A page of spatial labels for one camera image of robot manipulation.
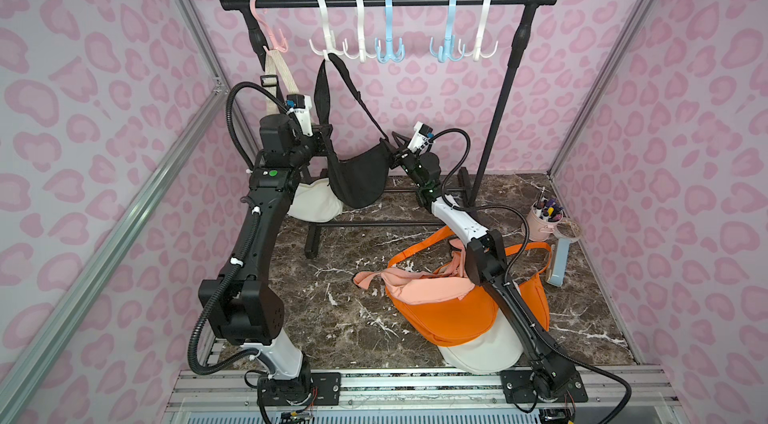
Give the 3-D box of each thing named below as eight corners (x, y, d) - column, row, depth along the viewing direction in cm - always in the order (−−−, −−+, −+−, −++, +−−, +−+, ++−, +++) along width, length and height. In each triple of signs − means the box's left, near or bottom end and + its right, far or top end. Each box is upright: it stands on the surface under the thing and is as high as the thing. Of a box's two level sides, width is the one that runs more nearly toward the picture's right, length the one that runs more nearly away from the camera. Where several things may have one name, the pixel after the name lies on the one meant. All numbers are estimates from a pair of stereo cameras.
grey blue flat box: (545, 283, 92) (551, 276, 88) (551, 243, 101) (557, 235, 97) (558, 288, 91) (565, 281, 87) (563, 247, 100) (570, 239, 96)
